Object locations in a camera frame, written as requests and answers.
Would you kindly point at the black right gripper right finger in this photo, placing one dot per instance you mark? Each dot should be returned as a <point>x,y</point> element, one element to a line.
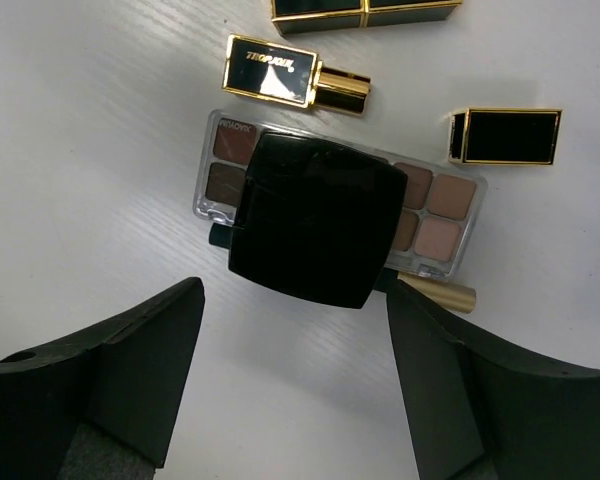
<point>481,407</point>

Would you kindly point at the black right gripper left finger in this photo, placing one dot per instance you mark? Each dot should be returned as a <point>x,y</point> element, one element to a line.
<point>102,402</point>

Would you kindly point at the black square compact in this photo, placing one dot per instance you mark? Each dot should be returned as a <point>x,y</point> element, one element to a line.
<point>316,219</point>

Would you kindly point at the clear eyeshadow palette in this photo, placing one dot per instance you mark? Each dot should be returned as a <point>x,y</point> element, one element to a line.
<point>439,211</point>

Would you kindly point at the black gold lipstick cap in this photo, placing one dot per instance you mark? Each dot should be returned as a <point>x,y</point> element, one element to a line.
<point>504,136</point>

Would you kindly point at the open black gold lipstick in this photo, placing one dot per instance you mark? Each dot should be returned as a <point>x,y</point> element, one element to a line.
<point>282,74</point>

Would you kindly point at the long black gold lipstick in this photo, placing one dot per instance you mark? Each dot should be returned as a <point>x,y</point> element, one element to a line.
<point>292,17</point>

